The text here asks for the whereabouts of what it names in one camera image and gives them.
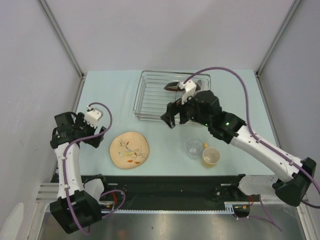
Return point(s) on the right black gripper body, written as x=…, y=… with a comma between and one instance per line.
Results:
x=203, y=120

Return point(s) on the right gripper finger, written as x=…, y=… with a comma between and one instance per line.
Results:
x=183, y=116
x=169, y=116

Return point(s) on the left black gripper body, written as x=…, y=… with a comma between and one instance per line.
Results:
x=87, y=130

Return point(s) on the red rimmed plate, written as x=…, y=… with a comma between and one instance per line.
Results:
x=173, y=86

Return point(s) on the beige bird plate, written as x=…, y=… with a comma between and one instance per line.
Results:
x=129, y=150

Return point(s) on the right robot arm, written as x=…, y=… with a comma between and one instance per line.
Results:
x=292, y=175

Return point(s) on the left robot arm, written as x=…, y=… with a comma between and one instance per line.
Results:
x=75, y=208

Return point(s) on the clear plastic cup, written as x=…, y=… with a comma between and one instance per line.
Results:
x=194, y=149

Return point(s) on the yellow mug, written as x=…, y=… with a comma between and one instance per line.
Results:
x=210, y=156

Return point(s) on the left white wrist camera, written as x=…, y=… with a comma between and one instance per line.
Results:
x=93, y=116

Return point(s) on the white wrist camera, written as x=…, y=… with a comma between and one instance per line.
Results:
x=93, y=116
x=188, y=88

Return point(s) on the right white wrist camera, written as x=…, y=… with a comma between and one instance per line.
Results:
x=188, y=88

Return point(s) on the metal wire dish rack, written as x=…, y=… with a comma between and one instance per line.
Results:
x=151, y=97

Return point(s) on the right aluminium corner post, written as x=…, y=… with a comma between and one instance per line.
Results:
x=294, y=8

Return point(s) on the aluminium corner post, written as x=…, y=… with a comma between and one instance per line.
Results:
x=49, y=15
x=294, y=8

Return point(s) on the white slotted cable duct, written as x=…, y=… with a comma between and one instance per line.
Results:
x=228, y=208

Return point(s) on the left aluminium corner post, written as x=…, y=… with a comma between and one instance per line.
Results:
x=49, y=15

